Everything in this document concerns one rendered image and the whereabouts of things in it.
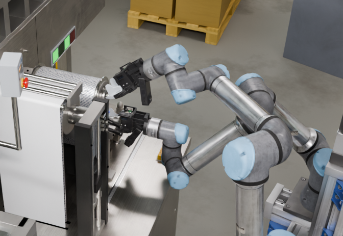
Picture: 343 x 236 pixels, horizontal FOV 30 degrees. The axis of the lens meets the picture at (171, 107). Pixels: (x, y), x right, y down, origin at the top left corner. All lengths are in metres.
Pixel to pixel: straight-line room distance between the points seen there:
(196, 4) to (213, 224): 2.13
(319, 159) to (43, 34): 1.19
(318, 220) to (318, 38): 2.89
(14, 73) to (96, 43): 3.54
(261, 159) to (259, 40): 3.62
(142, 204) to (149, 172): 0.18
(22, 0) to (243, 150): 1.04
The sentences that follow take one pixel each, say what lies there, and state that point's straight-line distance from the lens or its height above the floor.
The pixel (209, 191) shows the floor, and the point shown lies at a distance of 3.85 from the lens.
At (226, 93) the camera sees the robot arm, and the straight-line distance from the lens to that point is 2.12.
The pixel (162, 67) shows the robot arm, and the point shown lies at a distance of 2.16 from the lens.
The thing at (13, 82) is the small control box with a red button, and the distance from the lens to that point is 1.72.
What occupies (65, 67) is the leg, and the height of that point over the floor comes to 0.82.
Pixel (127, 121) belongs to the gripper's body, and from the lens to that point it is 2.44.
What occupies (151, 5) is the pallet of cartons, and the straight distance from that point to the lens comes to 5.34.
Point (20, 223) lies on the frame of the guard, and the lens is 1.41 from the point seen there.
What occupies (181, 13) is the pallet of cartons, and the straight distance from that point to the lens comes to 5.27.
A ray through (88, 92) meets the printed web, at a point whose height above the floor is 1.29.
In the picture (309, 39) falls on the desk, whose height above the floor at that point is 0.23.
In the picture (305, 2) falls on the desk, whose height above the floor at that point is 0.52.
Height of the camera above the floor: 2.60
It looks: 35 degrees down
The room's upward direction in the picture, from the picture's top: 4 degrees clockwise
